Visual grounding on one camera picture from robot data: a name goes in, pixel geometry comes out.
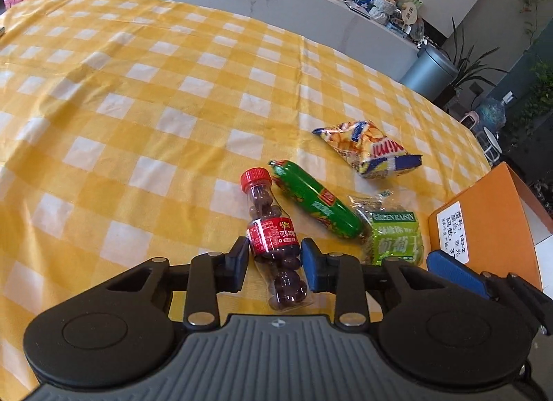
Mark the orange cardboard box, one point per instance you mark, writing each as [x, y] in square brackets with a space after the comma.
[497, 228]

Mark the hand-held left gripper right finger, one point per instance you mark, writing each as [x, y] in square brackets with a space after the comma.
[312, 267]

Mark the green sausage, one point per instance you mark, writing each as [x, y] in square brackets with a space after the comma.
[311, 198]

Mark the grey-blue trash can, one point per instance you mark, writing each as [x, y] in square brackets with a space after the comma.
[427, 72]

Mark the yellow chip bag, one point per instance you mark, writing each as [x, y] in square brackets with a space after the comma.
[367, 146]

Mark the round paper fan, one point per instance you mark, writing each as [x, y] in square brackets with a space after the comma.
[409, 14]

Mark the leafy green plant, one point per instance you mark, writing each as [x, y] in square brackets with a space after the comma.
[538, 98]

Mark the small pink heater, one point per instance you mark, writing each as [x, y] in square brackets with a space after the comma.
[470, 120]

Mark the red-capped chocolate ball bottle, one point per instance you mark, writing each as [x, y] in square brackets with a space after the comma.
[272, 237]

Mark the blue water jug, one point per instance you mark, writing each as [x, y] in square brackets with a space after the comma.
[490, 113]

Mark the green raisin packet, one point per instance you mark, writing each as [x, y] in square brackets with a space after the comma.
[395, 237]

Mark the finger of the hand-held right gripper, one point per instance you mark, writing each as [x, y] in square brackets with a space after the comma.
[458, 271]

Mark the potted plant with long leaves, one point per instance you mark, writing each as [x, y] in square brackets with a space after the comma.
[466, 77]

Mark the yellow checkered tablecloth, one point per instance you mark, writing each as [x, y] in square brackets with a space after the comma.
[129, 124]

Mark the teddy bear in white wrap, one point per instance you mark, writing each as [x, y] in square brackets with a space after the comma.
[389, 1]

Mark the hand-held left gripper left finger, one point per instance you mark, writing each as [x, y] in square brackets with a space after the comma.
[238, 267]

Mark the white round stool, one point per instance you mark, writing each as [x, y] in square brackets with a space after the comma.
[490, 141]

